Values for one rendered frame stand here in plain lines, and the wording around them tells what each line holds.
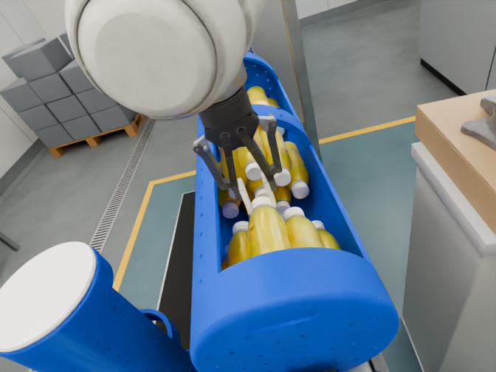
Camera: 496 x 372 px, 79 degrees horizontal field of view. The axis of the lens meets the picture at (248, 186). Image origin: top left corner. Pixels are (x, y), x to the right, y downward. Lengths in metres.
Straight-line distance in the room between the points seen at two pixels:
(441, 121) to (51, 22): 5.88
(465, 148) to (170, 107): 0.63
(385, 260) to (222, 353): 1.47
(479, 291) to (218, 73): 0.78
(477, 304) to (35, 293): 1.04
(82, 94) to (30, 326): 3.33
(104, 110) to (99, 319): 3.31
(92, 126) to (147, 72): 3.99
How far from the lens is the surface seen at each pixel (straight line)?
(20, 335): 0.86
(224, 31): 0.17
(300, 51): 1.72
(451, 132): 0.78
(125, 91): 0.18
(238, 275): 0.37
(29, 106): 4.38
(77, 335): 0.84
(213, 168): 0.48
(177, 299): 1.80
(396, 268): 1.80
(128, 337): 0.94
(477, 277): 0.81
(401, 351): 1.62
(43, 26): 6.27
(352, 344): 0.49
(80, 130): 4.26
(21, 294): 0.95
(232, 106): 0.40
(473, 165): 0.70
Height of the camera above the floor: 1.53
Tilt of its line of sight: 40 degrees down
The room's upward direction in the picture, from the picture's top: 22 degrees counter-clockwise
